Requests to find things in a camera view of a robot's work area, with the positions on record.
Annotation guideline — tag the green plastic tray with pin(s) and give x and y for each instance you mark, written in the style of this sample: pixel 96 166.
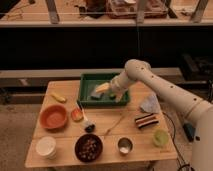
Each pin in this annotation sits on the green plastic tray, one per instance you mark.
pixel 87 84

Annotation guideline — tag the blue black box on floor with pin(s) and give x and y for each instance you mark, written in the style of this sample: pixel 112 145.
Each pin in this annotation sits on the blue black box on floor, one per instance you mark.
pixel 189 131

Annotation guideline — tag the red orange bowl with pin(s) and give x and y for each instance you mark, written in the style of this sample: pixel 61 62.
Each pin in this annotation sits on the red orange bowl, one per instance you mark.
pixel 53 117

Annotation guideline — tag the white stacked cup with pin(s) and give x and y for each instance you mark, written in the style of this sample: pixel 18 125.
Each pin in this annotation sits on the white stacked cup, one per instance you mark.
pixel 46 147

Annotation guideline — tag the light green cup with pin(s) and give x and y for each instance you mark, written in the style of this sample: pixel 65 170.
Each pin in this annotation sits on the light green cup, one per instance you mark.
pixel 160 138

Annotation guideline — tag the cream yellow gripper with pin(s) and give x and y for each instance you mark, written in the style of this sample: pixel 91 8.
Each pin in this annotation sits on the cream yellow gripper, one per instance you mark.
pixel 102 88

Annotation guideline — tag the orange peach toy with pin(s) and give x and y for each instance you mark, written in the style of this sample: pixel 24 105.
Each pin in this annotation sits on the orange peach toy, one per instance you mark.
pixel 76 115

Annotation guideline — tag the blue grey sponge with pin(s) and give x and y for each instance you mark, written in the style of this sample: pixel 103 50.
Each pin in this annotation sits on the blue grey sponge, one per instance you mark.
pixel 96 95

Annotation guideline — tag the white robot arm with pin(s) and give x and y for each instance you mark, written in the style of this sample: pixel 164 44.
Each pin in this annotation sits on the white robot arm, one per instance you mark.
pixel 197 111

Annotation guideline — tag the small metal cup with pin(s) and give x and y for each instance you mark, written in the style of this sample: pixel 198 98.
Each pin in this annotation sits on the small metal cup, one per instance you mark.
pixel 125 146

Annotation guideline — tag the dark bowl with nuts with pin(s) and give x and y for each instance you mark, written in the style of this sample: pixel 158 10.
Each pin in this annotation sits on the dark bowl with nuts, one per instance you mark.
pixel 88 148

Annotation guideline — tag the wooden spoon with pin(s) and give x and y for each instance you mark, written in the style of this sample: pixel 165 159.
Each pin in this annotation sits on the wooden spoon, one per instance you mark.
pixel 114 125

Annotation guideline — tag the crumpled grey blue cloth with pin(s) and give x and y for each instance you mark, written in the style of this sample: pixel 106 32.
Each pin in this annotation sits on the crumpled grey blue cloth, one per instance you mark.
pixel 150 104

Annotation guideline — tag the yellow banana toy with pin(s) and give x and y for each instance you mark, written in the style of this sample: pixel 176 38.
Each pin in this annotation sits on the yellow banana toy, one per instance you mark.
pixel 59 98

